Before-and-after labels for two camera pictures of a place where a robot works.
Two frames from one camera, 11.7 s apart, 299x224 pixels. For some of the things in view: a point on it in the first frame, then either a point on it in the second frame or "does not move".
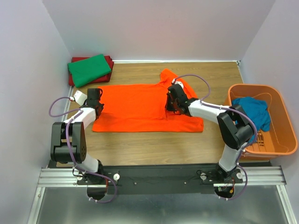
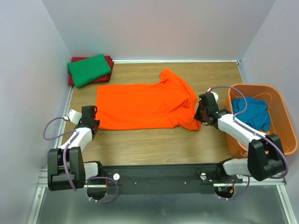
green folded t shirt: [86, 70] does not move
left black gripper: [102, 105] to [97, 122]
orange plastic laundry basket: [281, 137] does not move
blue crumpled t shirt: [257, 109] does not move
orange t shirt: [142, 108] does not move
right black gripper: [167, 107] to [197, 115]
